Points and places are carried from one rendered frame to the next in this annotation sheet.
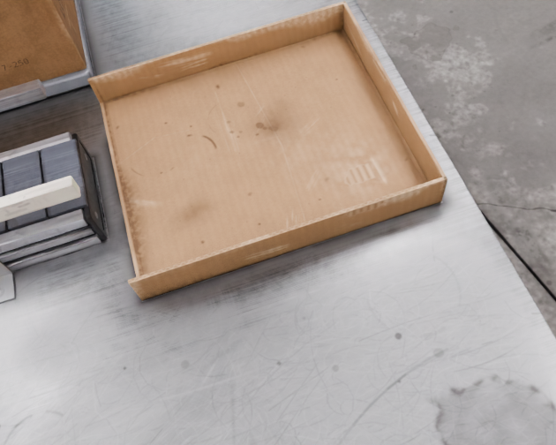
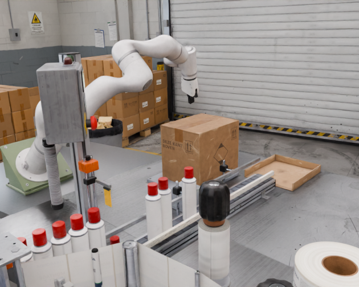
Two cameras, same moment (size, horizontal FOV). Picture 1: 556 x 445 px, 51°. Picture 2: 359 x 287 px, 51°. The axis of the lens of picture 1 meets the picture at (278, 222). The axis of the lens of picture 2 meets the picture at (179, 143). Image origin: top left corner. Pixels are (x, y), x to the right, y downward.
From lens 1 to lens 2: 1.65 m
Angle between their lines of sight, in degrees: 50
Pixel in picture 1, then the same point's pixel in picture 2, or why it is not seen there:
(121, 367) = (301, 197)
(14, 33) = (232, 160)
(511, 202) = not seen: hidden behind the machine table
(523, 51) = not seen: hidden behind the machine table
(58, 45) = (236, 164)
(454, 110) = not seen: hidden behind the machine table
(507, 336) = (348, 179)
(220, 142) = (276, 175)
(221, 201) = (288, 179)
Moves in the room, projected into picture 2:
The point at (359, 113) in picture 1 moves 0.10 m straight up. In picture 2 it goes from (293, 167) to (294, 149)
